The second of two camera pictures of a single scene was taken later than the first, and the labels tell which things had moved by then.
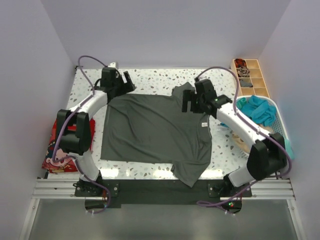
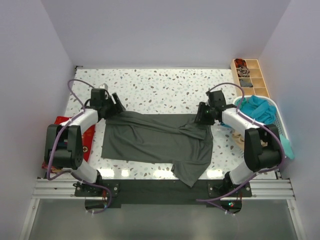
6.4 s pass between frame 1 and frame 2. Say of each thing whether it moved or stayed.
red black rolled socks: stayed
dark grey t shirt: moved
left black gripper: moved
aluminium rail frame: stayed
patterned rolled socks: stayed
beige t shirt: stayed
